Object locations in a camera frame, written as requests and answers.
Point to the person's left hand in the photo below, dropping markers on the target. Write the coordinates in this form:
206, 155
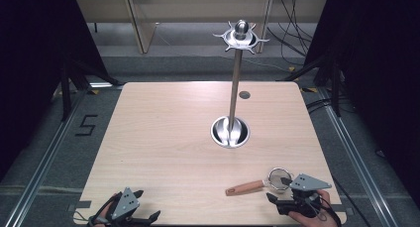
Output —
105, 213

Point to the grey round table grommet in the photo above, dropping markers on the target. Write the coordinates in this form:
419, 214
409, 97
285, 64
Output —
244, 94

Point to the aluminium floor rail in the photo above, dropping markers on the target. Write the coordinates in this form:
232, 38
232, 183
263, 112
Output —
43, 161
360, 161

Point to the person's right hand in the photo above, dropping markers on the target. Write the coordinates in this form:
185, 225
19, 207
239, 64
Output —
312, 217

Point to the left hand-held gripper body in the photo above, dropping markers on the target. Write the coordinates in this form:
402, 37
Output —
126, 202

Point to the metal utensil rack stand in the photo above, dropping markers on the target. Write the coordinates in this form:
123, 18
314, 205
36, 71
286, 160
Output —
232, 98

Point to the black curtain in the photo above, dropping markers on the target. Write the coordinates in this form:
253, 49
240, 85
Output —
379, 88
36, 71

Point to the light wooden bench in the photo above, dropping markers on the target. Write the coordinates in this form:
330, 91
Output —
198, 9

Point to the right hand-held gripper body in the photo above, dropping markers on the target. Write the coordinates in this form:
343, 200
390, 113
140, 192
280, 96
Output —
305, 190

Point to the black stand legs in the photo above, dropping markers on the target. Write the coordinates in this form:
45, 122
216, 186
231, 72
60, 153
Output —
332, 78
71, 78

